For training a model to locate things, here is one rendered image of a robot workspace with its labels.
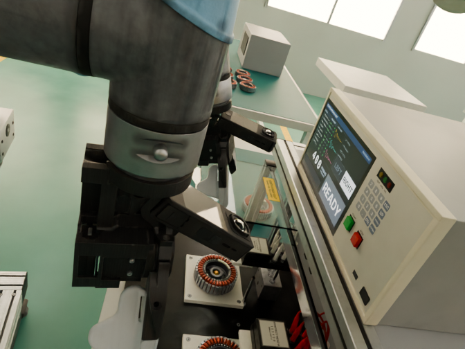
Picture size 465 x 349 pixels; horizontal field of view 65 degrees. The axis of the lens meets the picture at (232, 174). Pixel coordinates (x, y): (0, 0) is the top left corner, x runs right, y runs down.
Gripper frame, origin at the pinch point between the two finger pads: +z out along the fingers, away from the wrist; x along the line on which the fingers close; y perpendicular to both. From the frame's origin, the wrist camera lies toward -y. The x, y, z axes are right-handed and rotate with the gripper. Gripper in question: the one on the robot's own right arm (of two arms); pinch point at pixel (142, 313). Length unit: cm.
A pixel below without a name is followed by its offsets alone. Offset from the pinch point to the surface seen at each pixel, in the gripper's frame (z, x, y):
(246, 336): 27.2, -13.6, -24.5
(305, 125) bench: 42, -158, -106
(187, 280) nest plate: 37, -36, -17
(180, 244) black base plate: 38, -50, -17
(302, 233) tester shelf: 6.7, -22.0, -32.3
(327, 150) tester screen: -6.9, -32.3, -36.8
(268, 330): 23.1, -12.2, -27.4
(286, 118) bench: 40, -161, -94
